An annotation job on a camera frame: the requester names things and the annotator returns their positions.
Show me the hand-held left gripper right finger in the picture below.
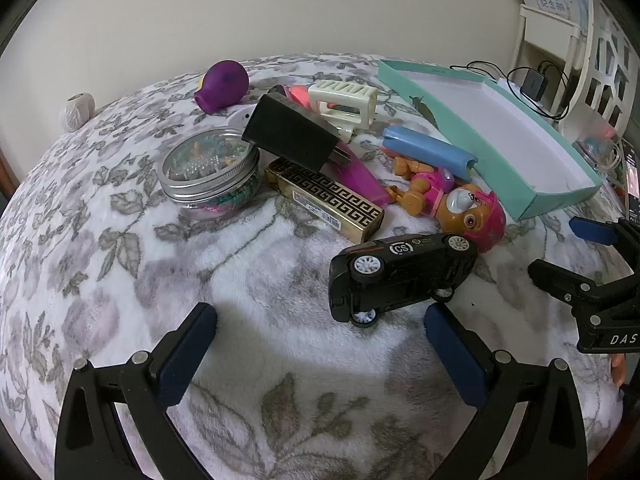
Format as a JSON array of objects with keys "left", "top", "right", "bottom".
[{"left": 424, "top": 304, "right": 588, "bottom": 480}]

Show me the black toy car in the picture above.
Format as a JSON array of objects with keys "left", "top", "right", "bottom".
[{"left": 328, "top": 232, "right": 479, "bottom": 329}]

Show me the pink puppy toy figure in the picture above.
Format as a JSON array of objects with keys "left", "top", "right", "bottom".
[{"left": 387, "top": 156, "right": 507, "bottom": 253}]

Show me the gold patterned lighter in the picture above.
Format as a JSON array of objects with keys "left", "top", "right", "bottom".
[{"left": 264, "top": 157, "right": 386, "bottom": 246}]

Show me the blue plastic tube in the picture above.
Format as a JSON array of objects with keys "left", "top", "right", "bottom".
[{"left": 382, "top": 126, "right": 478, "bottom": 181}]

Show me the white yarn ball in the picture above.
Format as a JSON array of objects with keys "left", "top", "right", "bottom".
[{"left": 60, "top": 92, "right": 96, "bottom": 132}]

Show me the glass jar of beads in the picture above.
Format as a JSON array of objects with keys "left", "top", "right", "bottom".
[{"left": 160, "top": 128, "right": 261, "bottom": 221}]

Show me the cream hair claw clip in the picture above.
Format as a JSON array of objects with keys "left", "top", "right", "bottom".
[{"left": 307, "top": 80, "right": 379, "bottom": 131}]

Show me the black cable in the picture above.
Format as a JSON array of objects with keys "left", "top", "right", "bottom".
[{"left": 450, "top": 61, "right": 571, "bottom": 122}]

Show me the white coiled strap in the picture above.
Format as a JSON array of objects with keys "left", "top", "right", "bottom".
[{"left": 227, "top": 105, "right": 261, "bottom": 133}]

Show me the brown wooden bed frame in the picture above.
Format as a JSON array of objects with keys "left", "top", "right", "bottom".
[{"left": 0, "top": 147, "right": 16, "bottom": 201}]

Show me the dark printed packet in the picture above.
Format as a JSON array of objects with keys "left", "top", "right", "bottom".
[{"left": 622, "top": 152, "right": 640, "bottom": 221}]

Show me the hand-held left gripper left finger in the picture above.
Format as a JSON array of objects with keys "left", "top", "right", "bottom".
[{"left": 55, "top": 302, "right": 218, "bottom": 480}]

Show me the small black charger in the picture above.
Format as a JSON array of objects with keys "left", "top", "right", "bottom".
[{"left": 520, "top": 71, "right": 548, "bottom": 97}]

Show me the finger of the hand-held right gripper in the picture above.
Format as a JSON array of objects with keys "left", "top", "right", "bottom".
[
  {"left": 570, "top": 216, "right": 640, "bottom": 281},
  {"left": 528, "top": 259, "right": 640, "bottom": 313}
]

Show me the coral pink plastic toy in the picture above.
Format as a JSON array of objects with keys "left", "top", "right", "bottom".
[{"left": 287, "top": 85, "right": 313, "bottom": 111}]

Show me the purple vase-shaped toy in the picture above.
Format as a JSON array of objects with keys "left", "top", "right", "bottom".
[{"left": 194, "top": 60, "right": 249, "bottom": 113}]

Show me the black power adapter block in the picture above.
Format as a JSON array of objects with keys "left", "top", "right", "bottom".
[{"left": 241, "top": 93, "right": 351, "bottom": 173}]

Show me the floral fleece blanket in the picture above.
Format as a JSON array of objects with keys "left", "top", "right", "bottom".
[{"left": 0, "top": 52, "right": 626, "bottom": 480}]

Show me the white cable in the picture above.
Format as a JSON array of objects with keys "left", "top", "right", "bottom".
[{"left": 595, "top": 137, "right": 637, "bottom": 177}]

